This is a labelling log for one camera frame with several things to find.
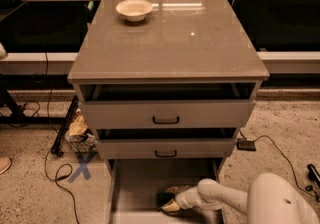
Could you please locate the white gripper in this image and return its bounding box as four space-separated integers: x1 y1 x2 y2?
159 185 203 214

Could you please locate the green sponge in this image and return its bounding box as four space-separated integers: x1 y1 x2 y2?
156 192 175 207

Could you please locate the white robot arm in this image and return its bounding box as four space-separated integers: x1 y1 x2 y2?
157 173 320 224

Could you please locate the open bottom drawer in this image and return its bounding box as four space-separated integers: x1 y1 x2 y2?
107 158 226 224

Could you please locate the grey drawer cabinet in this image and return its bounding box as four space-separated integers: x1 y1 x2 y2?
67 0 270 224

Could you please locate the blue tape cross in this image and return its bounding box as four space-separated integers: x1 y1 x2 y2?
68 152 96 183

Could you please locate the crumpled bag beside cabinet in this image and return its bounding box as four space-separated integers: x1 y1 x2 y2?
64 109 96 153

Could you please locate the black leaning bar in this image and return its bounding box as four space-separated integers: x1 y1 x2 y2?
51 96 78 157

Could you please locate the black device right edge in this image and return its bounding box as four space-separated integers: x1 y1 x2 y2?
307 164 320 188

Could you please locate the white ceramic bowl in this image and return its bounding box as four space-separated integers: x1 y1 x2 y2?
116 0 153 22

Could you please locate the middle drawer with black handle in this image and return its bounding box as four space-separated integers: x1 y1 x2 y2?
96 128 236 159

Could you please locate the drawer with black handle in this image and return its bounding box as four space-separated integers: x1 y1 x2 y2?
96 128 236 159
76 82 256 129

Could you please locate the black cable right floor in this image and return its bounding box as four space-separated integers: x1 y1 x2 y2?
239 129 320 202

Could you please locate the top drawer with black handle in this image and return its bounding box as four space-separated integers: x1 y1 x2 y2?
76 82 256 129

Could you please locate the black floor cable left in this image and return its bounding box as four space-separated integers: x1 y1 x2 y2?
43 52 81 224

